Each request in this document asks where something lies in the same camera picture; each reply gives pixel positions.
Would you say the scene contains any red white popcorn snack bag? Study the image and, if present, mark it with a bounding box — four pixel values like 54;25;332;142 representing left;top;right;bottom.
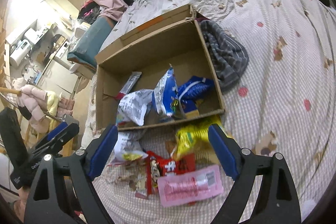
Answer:
111;130;148;165

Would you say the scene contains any yellow snack bag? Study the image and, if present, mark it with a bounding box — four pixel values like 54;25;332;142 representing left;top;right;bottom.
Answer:
170;115;232;164

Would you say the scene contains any red cartoon snack bag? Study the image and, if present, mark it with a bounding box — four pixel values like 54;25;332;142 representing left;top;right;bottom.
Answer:
146;151;195;195

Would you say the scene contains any pink snack packet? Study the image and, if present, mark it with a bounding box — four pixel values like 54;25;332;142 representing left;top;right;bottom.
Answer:
158;165;224;207

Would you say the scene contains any dark blue snack bag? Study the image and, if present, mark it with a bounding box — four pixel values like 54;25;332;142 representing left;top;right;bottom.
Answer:
178;76;214;114

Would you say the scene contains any silver red snack bar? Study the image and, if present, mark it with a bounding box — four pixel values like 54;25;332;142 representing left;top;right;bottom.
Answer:
115;72;142;100

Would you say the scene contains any light blue white snack bag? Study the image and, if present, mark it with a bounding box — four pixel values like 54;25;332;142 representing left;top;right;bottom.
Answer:
152;65;183;121

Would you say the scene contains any pink plush jacket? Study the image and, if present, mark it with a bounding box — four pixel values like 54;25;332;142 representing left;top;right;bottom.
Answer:
13;77;59;134

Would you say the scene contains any checkered strawberry bed quilt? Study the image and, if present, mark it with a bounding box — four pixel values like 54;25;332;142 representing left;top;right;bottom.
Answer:
82;0;335;223

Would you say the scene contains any dark green pillow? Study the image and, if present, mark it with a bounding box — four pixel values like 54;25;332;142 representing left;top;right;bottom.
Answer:
67;16;117;72

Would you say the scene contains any white kitchen appliance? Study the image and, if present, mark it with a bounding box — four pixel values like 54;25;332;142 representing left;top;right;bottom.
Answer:
9;39;31;68

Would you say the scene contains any grey striped garment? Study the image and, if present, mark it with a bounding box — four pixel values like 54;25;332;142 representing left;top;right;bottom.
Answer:
199;20;249;92

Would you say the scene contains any brown cardboard box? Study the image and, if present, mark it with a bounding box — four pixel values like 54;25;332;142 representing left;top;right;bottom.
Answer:
96;5;224;128

